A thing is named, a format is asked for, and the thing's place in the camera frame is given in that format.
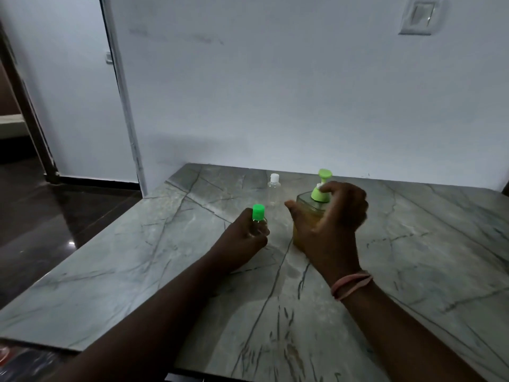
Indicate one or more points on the person's left hand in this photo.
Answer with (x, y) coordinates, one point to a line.
(234, 244)

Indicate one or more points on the person's right hand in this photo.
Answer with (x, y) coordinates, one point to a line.
(332, 238)

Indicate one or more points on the person's left fingers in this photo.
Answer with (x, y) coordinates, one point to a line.
(260, 236)

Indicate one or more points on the person's right thumb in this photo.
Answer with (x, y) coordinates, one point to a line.
(299, 216)

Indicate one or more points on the green pump soap bottle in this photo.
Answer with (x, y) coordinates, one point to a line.
(306, 206)

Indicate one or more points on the small green-capped clear bottle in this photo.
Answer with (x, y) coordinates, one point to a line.
(259, 212)

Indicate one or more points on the person's left forearm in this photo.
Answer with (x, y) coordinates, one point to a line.
(151, 314)

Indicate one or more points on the person's right forearm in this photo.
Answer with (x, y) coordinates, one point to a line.
(397, 338)

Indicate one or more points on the small white-capped clear bottle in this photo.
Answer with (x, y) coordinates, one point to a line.
(274, 186)

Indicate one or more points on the pink wrist band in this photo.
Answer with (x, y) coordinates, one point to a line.
(350, 283)

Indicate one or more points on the white door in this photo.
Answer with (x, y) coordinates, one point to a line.
(75, 95)

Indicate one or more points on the black shiny plastic bag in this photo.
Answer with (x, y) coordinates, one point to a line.
(28, 362)

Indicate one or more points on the white wall switch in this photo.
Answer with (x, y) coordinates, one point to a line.
(420, 15)

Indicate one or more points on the dark wooden door frame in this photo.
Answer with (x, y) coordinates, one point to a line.
(28, 115)

